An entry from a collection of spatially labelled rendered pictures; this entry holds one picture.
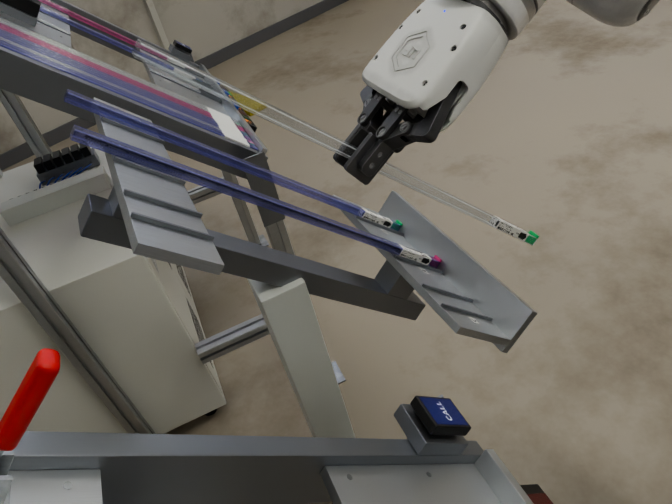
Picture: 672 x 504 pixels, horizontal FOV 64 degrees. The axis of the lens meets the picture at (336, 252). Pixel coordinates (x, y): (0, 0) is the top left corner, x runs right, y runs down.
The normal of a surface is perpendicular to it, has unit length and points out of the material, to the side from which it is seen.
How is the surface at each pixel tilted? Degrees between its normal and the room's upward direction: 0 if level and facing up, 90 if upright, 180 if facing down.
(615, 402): 0
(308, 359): 90
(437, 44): 34
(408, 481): 42
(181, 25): 90
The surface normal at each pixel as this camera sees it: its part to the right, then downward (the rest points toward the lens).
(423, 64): -0.63, -0.37
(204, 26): 0.66, 0.37
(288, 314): 0.43, 0.51
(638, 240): -0.19, -0.75
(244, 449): 0.46, -0.82
